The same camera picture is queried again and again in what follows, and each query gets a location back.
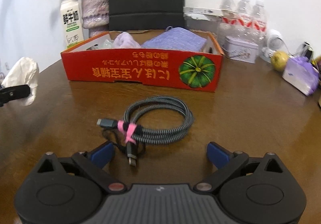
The small white fan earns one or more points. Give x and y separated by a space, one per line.
274 39

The lavender fuzzy towel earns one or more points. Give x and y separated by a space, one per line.
125 40

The red cardboard box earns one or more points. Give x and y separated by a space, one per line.
125 71

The flat white carton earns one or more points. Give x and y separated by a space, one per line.
198 10

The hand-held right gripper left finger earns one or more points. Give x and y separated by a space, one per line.
102 155

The purple fuzzy vase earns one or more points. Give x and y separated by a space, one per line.
95 8

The white green milk carton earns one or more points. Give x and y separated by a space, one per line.
71 23

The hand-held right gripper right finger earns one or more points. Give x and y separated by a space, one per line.
218 155

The yellow-green apple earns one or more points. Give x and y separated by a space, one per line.
279 61

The purple tissue pack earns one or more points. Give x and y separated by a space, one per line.
299 76

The purple knitted cloth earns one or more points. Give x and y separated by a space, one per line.
173 39

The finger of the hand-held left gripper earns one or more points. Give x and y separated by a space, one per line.
15 93

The clear water bottle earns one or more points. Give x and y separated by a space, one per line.
227 5
243 9
258 14

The black charger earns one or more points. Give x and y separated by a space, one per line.
307 51

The grey tin box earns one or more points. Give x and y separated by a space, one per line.
239 49

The white tissue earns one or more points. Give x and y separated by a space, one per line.
23 71

